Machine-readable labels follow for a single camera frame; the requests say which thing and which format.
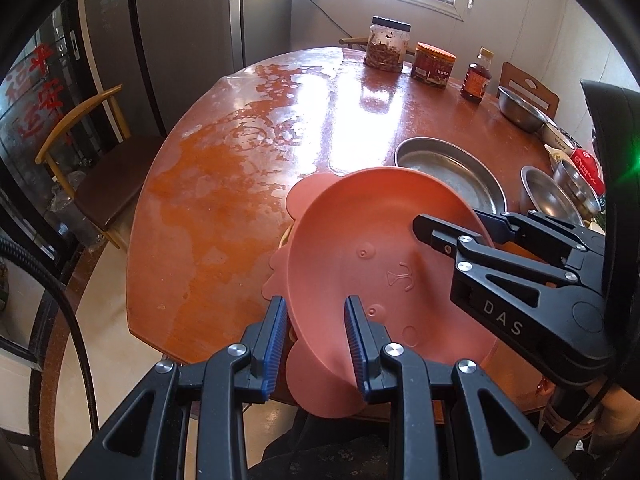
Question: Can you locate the jar with orange lid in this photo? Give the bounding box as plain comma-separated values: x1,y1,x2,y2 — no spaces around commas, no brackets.
411,42,457,89

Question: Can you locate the dark glass door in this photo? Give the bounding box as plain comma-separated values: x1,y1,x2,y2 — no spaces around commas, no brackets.
0,0,128,271

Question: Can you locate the brown sauce bottle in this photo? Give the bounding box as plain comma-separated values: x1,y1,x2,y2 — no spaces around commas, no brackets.
460,47,495,105

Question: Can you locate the pink animal-shaped plate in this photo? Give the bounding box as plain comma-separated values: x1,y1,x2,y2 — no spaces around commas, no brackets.
262,174,346,306
285,169,501,417

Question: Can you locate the person's dark clothing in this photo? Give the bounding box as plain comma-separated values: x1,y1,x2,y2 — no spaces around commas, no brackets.
247,407,401,480

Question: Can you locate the wall power cable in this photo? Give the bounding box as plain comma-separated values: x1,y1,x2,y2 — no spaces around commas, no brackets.
292,0,372,52

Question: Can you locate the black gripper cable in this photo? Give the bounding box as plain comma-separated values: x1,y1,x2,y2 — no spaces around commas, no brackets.
0,235,101,428

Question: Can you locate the white bowl with food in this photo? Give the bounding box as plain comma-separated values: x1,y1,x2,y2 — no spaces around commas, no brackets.
542,122,576,155

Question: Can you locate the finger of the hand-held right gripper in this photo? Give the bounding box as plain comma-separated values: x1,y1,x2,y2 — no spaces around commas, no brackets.
472,208,607,288
414,213,583,363

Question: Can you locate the wooden chair with brown seat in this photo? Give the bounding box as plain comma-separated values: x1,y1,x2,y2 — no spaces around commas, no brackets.
34,85,168,251

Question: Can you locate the small steel bowl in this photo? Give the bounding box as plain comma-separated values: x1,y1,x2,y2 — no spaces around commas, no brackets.
552,159,603,216
520,166,586,226

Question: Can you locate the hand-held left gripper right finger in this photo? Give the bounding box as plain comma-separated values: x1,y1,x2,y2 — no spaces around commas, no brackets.
344,296,576,480

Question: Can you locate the red snack packet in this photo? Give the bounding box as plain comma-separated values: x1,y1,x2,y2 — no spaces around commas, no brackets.
570,147,607,196

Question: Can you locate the large steel bowl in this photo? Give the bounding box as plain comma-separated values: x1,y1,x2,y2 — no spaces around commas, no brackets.
497,86,558,134

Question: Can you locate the steel refrigerator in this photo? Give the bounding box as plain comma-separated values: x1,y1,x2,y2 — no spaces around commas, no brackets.
80,0,296,137

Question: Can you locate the round steel tray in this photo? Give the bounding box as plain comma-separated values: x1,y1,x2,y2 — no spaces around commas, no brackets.
395,136,507,216

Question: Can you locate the wooden chair with slotted back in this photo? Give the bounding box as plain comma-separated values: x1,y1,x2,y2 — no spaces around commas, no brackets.
500,62,560,118

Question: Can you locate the clear jar with black lid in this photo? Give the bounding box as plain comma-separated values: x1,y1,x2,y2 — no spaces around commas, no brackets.
364,16,412,73

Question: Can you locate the person's right forearm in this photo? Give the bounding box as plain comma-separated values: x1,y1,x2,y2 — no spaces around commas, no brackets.
590,380,640,480

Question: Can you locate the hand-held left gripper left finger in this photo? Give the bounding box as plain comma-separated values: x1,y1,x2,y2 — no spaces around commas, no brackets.
65,296,290,480

